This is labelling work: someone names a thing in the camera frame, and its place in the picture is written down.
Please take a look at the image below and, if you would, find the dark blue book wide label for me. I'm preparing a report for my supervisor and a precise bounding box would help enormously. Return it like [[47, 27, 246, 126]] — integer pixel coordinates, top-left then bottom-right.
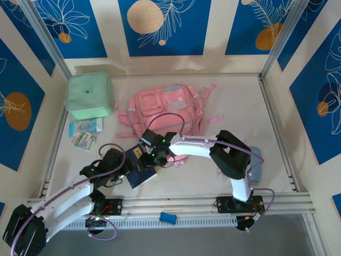
[[125, 145, 158, 189]]

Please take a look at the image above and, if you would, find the pink school backpack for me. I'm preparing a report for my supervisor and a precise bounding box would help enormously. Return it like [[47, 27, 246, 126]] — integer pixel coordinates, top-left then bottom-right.
[[115, 84, 224, 167]]

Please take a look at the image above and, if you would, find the grey-blue zip pencil case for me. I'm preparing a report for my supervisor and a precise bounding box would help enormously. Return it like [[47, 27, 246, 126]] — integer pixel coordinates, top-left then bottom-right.
[[247, 146, 263, 184]]

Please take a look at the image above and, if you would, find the mint green fabric bag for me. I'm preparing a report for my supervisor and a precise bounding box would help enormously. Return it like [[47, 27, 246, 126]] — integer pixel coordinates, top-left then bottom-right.
[[65, 71, 115, 121]]

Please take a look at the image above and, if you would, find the orange green card packet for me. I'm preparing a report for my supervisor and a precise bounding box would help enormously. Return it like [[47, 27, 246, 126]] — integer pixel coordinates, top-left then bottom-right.
[[72, 131, 97, 151]]

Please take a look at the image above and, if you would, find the blue bone-shaped object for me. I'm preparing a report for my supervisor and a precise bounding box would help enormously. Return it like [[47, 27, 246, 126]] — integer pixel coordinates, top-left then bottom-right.
[[159, 212, 177, 225]]

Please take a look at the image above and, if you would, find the light blue tissue packet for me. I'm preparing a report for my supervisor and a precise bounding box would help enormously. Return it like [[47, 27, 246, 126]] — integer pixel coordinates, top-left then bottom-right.
[[68, 118, 103, 138]]

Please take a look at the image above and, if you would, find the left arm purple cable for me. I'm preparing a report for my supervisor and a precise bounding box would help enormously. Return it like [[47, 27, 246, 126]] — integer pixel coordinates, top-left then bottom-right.
[[10, 143, 126, 256]]

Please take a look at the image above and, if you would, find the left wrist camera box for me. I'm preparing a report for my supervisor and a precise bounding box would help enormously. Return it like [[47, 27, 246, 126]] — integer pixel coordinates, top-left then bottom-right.
[[102, 148, 126, 174]]

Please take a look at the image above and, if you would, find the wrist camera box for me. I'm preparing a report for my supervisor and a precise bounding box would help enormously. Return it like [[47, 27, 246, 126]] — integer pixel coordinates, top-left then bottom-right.
[[102, 148, 126, 174], [139, 129, 161, 148]]

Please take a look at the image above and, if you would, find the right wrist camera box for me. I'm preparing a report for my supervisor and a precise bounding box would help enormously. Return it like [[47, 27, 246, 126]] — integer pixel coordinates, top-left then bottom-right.
[[139, 129, 161, 148]]

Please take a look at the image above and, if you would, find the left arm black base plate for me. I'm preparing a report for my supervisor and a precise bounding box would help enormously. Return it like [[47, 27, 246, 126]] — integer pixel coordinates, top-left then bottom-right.
[[90, 198, 123, 217]]

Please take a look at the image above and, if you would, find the aluminium mounting rail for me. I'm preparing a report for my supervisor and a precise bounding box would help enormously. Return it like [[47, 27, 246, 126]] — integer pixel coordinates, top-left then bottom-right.
[[26, 193, 316, 219]]

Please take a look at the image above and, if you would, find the white slotted cable duct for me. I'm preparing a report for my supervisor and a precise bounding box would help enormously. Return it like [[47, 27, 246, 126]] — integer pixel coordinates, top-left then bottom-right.
[[63, 216, 238, 230]]

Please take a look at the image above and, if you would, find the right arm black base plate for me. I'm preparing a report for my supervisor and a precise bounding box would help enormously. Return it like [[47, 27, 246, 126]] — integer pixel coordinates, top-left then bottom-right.
[[216, 196, 266, 214]]

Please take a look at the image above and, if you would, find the aluminium frame post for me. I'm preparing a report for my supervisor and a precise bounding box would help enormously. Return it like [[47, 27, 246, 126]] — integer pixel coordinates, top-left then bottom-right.
[[18, 0, 74, 79], [258, 0, 310, 81]]

